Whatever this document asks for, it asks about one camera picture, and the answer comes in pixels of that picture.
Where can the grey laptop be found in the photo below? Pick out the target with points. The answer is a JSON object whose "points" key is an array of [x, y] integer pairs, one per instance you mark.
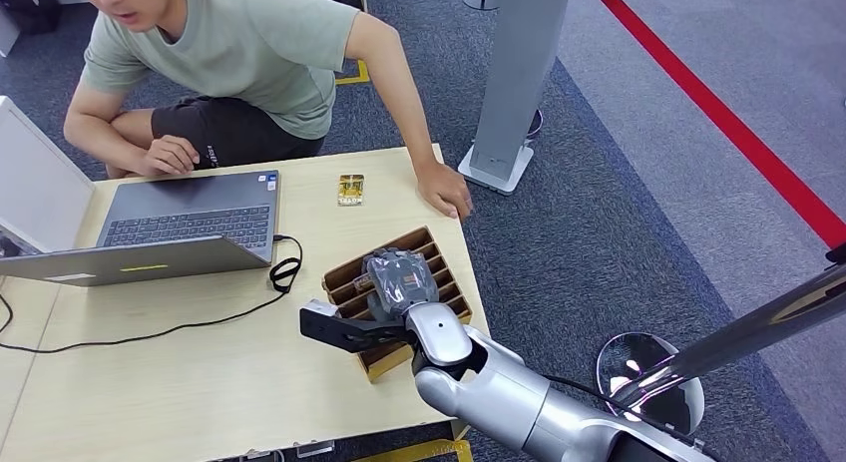
{"points": [[185, 208]]}

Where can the person's right forearm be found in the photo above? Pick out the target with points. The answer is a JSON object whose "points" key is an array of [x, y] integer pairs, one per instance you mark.
{"points": [[99, 138]]}

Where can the person's right hand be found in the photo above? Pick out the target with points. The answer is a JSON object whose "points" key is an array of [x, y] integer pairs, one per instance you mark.
{"points": [[168, 156]]}

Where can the white box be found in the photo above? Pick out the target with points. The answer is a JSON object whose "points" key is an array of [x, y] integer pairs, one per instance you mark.
{"points": [[36, 181]]}

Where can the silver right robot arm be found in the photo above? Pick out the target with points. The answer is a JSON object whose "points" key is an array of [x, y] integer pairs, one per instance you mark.
{"points": [[515, 399]]}

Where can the person's left forearm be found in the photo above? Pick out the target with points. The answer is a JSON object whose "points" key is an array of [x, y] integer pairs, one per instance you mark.
{"points": [[413, 125]]}

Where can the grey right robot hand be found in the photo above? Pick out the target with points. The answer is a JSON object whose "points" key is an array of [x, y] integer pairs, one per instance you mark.
{"points": [[400, 284]]}

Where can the grey pillar stand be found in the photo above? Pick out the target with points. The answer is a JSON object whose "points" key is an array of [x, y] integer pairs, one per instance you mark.
{"points": [[519, 75]]}

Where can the person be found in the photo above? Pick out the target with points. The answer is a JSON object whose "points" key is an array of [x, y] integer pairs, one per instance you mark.
{"points": [[251, 56]]}

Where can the chrome stanchion post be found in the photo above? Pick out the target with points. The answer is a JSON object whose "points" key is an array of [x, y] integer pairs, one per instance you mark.
{"points": [[727, 337]]}

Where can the person's left hand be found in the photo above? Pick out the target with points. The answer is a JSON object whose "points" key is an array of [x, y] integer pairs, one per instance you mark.
{"points": [[446, 189]]}

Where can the round black stand base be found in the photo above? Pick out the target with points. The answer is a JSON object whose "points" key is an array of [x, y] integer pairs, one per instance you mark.
{"points": [[535, 123]]}

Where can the yellow patterned card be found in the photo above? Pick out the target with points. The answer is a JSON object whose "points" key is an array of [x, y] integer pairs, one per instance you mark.
{"points": [[361, 284], [351, 189]]}

